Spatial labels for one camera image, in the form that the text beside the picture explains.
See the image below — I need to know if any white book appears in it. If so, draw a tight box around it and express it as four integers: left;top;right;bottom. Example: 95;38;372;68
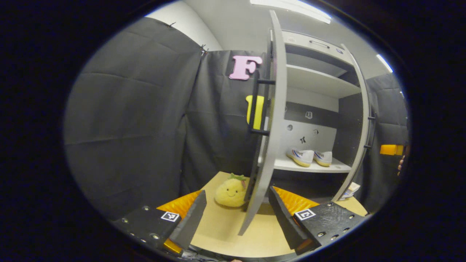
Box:
341;181;361;199

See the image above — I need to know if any black backdrop cloth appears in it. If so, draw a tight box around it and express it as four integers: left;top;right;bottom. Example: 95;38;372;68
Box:
64;16;410;221

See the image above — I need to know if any white canvas shoe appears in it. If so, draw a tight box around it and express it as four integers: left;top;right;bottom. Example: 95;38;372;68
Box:
286;147;315;167
313;150;333;167

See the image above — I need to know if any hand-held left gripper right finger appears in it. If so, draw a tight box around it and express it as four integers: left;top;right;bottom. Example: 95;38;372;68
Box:
269;186;366;255

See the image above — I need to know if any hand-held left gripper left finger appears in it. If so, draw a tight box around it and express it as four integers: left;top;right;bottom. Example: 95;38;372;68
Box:
113;190;207;255

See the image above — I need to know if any yellow pineapple plush toy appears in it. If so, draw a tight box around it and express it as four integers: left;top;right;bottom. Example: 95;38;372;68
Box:
214;173;247;208

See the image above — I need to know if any white shoe cabinet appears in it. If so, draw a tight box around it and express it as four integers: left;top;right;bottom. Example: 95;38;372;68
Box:
238;10;375;236

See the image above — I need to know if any ceiling light panel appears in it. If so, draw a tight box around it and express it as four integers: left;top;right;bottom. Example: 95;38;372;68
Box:
376;54;394;73
249;0;332;24

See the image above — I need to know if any white shoe cabinet door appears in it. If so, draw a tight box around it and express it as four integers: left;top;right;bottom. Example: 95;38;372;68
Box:
238;10;288;236
331;44;372;202

